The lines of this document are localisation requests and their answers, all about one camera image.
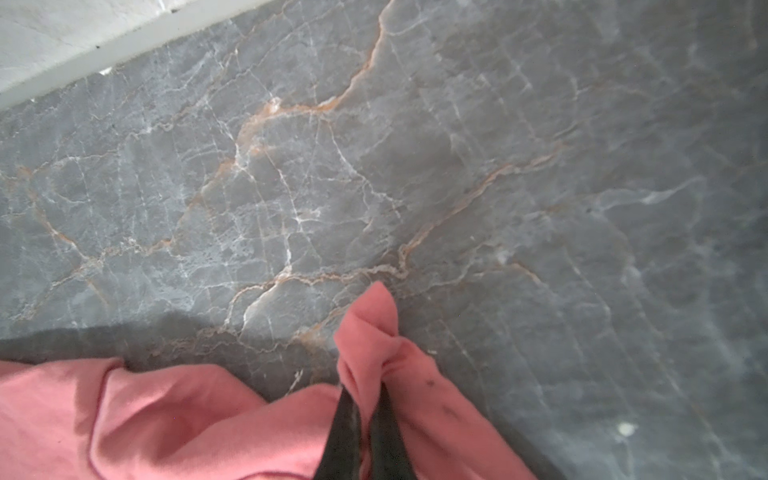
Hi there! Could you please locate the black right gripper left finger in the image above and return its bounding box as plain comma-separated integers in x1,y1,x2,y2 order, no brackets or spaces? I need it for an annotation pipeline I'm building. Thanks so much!
313,388,361,480

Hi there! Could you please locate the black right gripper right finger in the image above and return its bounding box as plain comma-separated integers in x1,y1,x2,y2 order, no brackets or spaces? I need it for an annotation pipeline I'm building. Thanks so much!
370,383,417,480

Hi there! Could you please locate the pink t shirt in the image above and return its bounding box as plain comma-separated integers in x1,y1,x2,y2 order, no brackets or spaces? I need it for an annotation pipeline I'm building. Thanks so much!
1,283,532,479

